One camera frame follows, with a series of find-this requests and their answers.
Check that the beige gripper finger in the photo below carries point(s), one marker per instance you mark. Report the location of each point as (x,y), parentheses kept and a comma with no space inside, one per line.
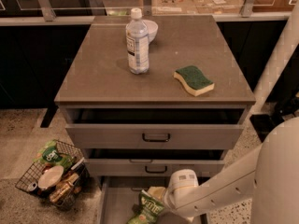
(157,192)

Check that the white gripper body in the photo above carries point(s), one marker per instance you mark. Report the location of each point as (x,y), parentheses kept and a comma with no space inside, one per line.
(172,192)

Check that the green jalapeno chip bag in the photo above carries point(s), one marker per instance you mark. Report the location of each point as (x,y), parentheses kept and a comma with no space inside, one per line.
(149,210)

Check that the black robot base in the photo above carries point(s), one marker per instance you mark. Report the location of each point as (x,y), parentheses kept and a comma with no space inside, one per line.
(286,109)

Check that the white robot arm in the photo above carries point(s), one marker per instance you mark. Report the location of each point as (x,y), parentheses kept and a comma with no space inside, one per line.
(268,175)

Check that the grey bottom drawer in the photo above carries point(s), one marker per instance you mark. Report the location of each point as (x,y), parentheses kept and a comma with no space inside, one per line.
(120,200)

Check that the grey drawer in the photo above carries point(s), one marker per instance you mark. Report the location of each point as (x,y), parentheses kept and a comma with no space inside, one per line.
(154,136)
(153,162)
(120,200)

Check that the grey middle drawer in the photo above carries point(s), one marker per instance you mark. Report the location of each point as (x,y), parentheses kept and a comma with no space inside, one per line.
(153,162)

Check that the grey drawer cabinet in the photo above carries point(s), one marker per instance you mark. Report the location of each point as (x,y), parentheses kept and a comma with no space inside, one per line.
(99,87)

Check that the grey top drawer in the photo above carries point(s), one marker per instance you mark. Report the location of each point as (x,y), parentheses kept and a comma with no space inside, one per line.
(154,136)

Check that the green snack bag in basket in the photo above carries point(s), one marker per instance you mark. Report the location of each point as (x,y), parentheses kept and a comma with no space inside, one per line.
(49,154)

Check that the brown snack packet in basket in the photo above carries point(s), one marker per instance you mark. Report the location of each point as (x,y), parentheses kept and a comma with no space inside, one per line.
(63,188)

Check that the green yellow sponge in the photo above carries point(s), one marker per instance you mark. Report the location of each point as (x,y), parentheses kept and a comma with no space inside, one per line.
(193,80)

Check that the white bowl in basket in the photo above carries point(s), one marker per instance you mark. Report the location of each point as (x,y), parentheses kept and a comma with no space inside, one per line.
(51,177)

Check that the soda can in basket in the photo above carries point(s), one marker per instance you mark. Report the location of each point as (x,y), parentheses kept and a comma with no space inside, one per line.
(32,187)

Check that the clear plastic water bottle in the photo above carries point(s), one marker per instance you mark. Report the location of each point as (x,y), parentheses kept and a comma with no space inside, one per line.
(137,41)

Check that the cardboard box left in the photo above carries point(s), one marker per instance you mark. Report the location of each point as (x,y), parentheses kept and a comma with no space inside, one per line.
(173,7)

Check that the black wire basket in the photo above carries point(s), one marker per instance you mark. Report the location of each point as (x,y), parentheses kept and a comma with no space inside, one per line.
(36,170)

